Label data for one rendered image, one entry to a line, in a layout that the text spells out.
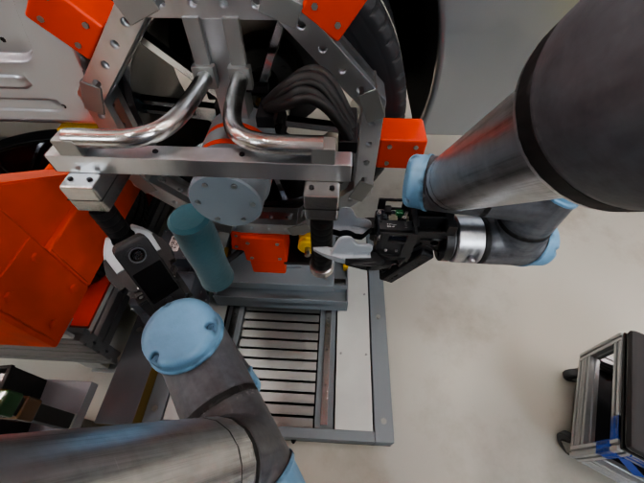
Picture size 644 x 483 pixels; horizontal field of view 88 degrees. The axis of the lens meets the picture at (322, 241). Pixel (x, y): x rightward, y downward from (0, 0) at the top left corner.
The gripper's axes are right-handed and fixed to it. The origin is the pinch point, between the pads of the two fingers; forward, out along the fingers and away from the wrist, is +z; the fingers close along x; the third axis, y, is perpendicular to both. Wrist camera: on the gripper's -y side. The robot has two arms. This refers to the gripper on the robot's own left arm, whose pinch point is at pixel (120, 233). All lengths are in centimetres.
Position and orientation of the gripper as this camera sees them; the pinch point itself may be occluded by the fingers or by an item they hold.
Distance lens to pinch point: 65.9
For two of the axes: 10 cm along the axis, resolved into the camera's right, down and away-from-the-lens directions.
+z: -6.7, -5.9, 4.5
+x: 7.4, -5.4, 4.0
